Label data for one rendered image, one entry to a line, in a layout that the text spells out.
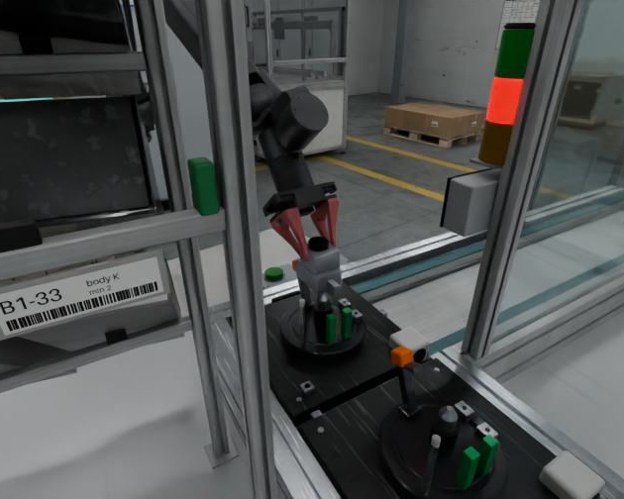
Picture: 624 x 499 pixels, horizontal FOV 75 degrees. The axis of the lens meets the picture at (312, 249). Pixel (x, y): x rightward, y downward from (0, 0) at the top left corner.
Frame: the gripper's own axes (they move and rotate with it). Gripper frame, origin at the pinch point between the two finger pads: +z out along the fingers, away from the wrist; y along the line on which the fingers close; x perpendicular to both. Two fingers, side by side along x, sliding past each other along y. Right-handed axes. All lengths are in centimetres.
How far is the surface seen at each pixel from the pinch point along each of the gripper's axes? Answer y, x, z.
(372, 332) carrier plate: 7.6, 6.0, 14.7
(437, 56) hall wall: 729, 531, -410
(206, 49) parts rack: -20.5, -34.7, -7.5
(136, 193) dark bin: -24.9, -26.7, -3.6
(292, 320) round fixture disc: -3.3, 10.5, 8.4
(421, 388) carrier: 5.8, -4.0, 23.0
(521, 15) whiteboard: 749, 349, -357
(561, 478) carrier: 8.1, -19.0, 32.9
